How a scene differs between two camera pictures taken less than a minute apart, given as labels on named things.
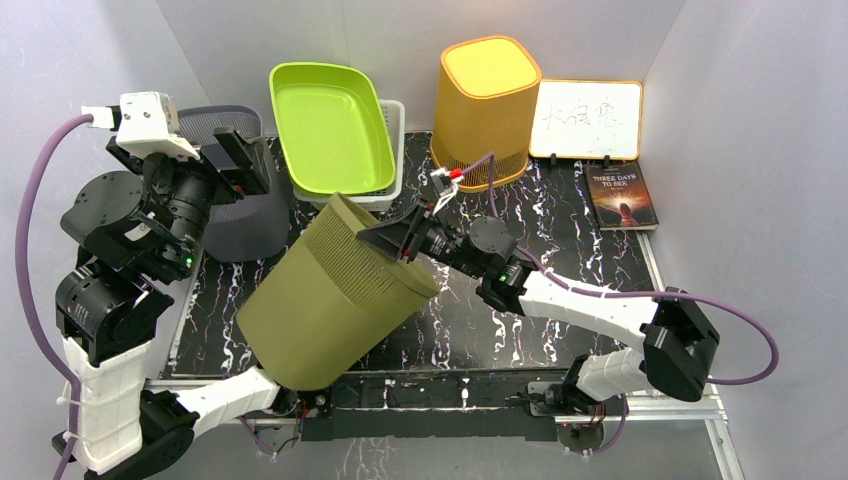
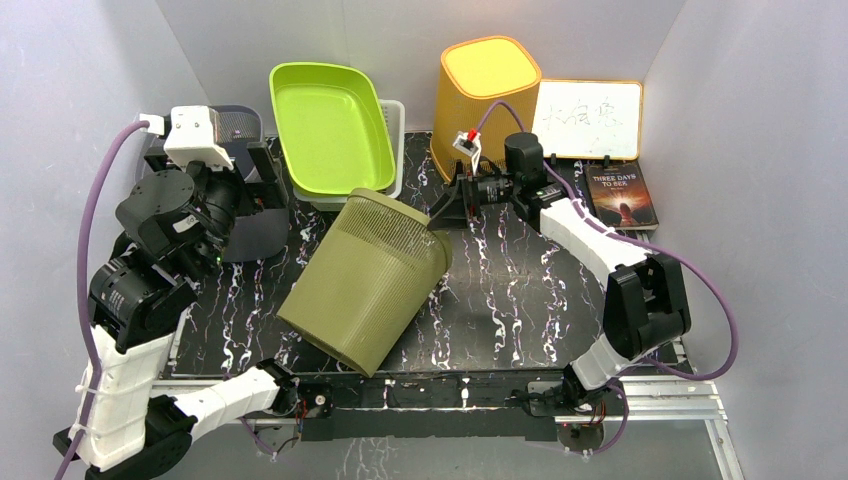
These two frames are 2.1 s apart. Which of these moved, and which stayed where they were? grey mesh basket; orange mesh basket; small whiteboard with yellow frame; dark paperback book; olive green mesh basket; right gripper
Moved: olive green mesh basket; right gripper
Stayed: dark paperback book; orange mesh basket; grey mesh basket; small whiteboard with yellow frame
